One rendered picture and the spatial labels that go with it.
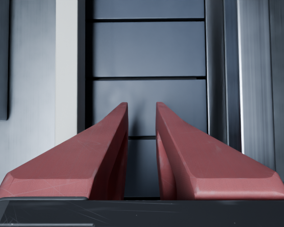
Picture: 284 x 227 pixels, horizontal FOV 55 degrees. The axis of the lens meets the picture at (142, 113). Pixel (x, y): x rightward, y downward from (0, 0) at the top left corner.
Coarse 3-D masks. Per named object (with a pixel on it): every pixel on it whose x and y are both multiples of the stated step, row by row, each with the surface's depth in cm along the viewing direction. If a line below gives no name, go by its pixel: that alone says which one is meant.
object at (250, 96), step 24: (240, 0) 10; (264, 0) 10; (240, 24) 9; (264, 24) 9; (240, 48) 9; (264, 48) 9; (240, 72) 9; (264, 72) 9; (240, 96) 9; (264, 96) 9; (240, 120) 9; (264, 120) 9; (240, 144) 9; (264, 144) 9
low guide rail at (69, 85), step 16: (64, 0) 14; (80, 0) 15; (64, 16) 14; (80, 16) 15; (64, 32) 14; (80, 32) 15; (64, 48) 14; (80, 48) 15; (64, 64) 14; (80, 64) 15; (64, 80) 14; (80, 80) 15; (64, 96) 14; (80, 96) 15; (64, 112) 14; (80, 112) 15; (64, 128) 14; (80, 128) 15
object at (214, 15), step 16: (208, 0) 18; (208, 16) 18; (208, 32) 18; (208, 48) 18; (224, 48) 18; (208, 64) 18; (224, 64) 18; (208, 80) 18; (224, 80) 18; (208, 96) 18; (224, 96) 18; (208, 112) 18; (224, 112) 18; (208, 128) 18; (224, 128) 18
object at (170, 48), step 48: (96, 0) 18; (144, 0) 18; (192, 0) 18; (96, 48) 18; (144, 48) 18; (192, 48) 18; (96, 96) 18; (144, 96) 18; (192, 96) 18; (144, 144) 17; (144, 192) 17
